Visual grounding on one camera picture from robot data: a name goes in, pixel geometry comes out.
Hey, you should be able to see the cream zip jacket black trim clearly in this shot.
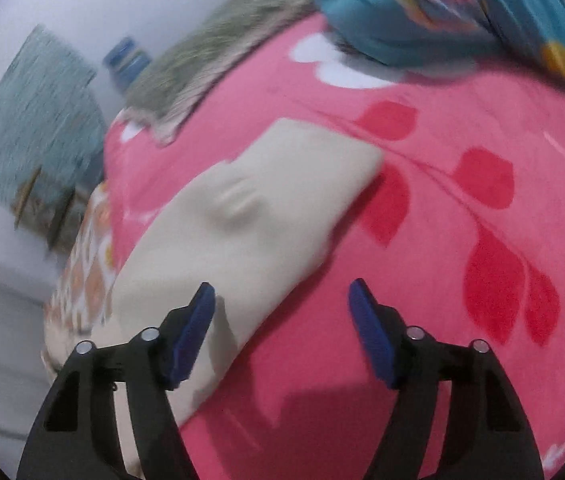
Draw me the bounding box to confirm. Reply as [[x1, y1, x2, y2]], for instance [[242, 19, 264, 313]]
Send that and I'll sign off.
[[91, 117, 387, 478]]

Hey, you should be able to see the pink floral fleece blanket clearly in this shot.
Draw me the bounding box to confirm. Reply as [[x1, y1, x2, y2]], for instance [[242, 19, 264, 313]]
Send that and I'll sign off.
[[106, 15, 565, 479]]

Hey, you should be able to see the wooden chair dark seat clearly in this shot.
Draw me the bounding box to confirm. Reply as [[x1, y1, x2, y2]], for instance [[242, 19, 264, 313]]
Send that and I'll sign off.
[[10, 166, 97, 254]]

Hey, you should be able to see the teal floral hanging cloth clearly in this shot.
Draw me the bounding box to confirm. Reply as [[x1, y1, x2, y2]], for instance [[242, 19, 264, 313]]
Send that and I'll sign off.
[[0, 25, 107, 205]]

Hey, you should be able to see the blue water dispenser bottle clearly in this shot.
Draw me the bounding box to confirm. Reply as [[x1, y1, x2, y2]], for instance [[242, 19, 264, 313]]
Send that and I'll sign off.
[[102, 37, 152, 93]]

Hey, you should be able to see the blue cartoon print quilt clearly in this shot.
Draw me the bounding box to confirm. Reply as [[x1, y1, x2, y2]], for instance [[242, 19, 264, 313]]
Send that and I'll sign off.
[[315, 0, 565, 84]]

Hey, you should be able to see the grey green fringed blanket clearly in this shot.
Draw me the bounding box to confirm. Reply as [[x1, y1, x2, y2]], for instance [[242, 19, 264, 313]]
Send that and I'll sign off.
[[118, 0, 315, 144]]

